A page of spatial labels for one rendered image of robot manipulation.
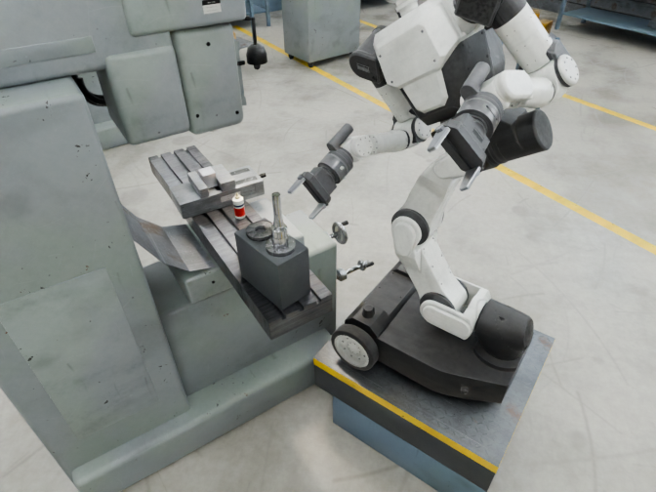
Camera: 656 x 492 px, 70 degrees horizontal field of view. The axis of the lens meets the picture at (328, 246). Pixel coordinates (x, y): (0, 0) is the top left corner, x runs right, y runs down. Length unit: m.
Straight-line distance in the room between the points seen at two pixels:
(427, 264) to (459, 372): 0.40
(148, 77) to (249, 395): 1.35
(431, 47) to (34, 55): 0.97
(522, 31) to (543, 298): 1.98
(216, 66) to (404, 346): 1.16
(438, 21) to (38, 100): 0.98
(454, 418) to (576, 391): 0.91
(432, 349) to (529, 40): 1.08
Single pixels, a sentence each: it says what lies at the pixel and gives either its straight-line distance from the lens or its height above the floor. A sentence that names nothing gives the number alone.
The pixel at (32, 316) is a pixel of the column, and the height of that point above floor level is 0.97.
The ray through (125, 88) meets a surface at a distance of 1.45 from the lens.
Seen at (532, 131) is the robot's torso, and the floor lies 1.44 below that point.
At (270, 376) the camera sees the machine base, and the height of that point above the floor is 0.20.
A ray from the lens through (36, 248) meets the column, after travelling 1.49.
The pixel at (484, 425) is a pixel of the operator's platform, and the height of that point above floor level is 0.40.
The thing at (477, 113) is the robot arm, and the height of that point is 1.58.
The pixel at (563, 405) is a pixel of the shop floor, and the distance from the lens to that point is 2.58.
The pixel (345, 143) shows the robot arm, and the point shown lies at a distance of 1.47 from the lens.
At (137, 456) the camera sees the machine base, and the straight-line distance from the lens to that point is 2.16.
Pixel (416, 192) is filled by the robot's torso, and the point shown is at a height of 1.14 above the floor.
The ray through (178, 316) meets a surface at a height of 0.67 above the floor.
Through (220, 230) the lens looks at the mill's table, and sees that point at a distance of 1.83.
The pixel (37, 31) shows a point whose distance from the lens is 1.40.
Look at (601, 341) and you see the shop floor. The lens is 2.94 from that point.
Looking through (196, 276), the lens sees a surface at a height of 0.82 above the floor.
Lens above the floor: 1.98
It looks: 39 degrees down
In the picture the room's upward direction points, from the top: straight up
